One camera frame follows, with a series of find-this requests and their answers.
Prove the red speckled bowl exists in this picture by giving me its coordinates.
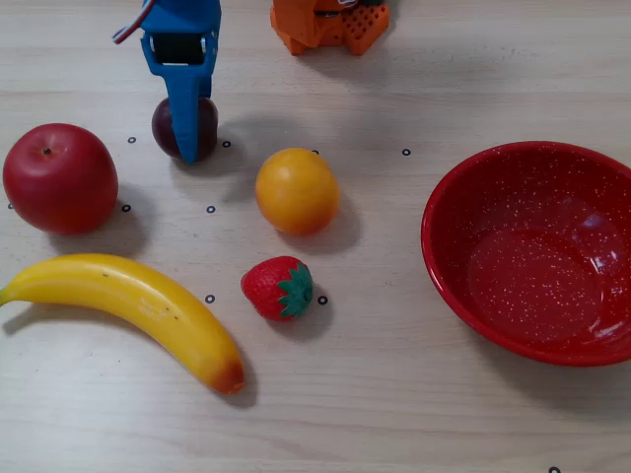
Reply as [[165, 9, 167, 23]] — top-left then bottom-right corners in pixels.
[[420, 140, 631, 368]]

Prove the blue gripper with motor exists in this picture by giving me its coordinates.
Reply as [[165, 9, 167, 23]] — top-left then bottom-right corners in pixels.
[[140, 0, 221, 166]]

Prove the red apple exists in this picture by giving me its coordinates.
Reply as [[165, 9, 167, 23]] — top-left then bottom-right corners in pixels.
[[2, 122, 119, 236]]

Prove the red white servo cable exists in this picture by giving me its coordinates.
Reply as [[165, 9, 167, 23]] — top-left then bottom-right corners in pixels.
[[111, 0, 150, 45]]

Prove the red strawberry with green leaves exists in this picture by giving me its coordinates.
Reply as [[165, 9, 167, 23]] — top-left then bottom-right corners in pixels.
[[240, 255, 316, 323]]

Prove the orange fruit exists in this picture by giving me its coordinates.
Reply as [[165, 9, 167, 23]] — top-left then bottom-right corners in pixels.
[[254, 147, 341, 237]]

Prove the dark purple plum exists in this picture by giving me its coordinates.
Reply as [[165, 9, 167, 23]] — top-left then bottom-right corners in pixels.
[[151, 96, 220, 163]]

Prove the yellow banana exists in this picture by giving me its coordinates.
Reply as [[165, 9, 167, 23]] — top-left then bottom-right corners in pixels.
[[0, 252, 245, 395]]

